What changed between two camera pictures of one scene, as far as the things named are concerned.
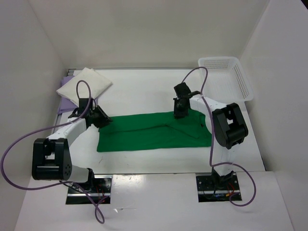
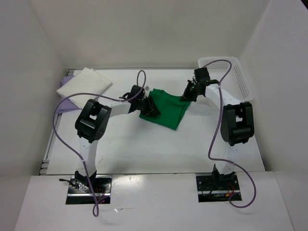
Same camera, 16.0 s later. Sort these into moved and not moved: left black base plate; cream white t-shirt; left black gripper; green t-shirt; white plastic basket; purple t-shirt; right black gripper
Moved: right black gripper; left black gripper; green t-shirt
Not moved: white plastic basket; cream white t-shirt; left black base plate; purple t-shirt
